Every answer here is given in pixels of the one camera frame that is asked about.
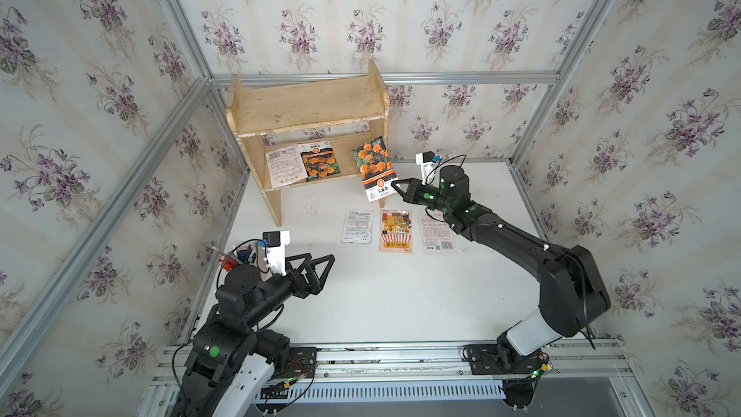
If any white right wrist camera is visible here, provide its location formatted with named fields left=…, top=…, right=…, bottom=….
left=415, top=151, right=441, bottom=185

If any white text seed packet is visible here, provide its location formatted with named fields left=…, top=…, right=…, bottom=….
left=266, top=144, right=308, bottom=188

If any wooden two-tier shelf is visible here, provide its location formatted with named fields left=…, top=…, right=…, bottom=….
left=218, top=60, right=390, bottom=226

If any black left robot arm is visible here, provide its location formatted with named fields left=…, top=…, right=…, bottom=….
left=170, top=231, right=336, bottom=416

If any orange flower seed packet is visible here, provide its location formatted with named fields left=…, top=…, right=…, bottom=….
left=352, top=136, right=398, bottom=203

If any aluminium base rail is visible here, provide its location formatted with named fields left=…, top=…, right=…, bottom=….
left=138, top=341, right=638, bottom=407

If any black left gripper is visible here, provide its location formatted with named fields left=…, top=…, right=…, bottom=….
left=237, top=254, right=333, bottom=334

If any pink pen cup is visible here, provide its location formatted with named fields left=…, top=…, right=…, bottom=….
left=210, top=239, right=269, bottom=276

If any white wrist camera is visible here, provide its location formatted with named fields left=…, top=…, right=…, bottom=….
left=415, top=151, right=441, bottom=185
left=262, top=231, right=291, bottom=275

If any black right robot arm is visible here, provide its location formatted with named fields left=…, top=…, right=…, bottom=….
left=391, top=152, right=612, bottom=374

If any pink white seed packet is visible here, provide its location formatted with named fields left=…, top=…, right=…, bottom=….
left=420, top=210, right=455, bottom=256

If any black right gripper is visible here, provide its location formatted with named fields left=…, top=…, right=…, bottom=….
left=388, top=178, right=453, bottom=215

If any white printed seed packet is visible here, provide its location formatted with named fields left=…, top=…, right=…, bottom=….
left=341, top=210, right=374, bottom=244

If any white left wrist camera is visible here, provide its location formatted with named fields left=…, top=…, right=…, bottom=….
left=262, top=231, right=291, bottom=275

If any orange marigold seed packet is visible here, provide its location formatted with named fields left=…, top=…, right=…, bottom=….
left=297, top=141, right=341, bottom=181

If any colourful cartoon seed packet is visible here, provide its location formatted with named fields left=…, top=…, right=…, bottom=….
left=379, top=210, right=413, bottom=254

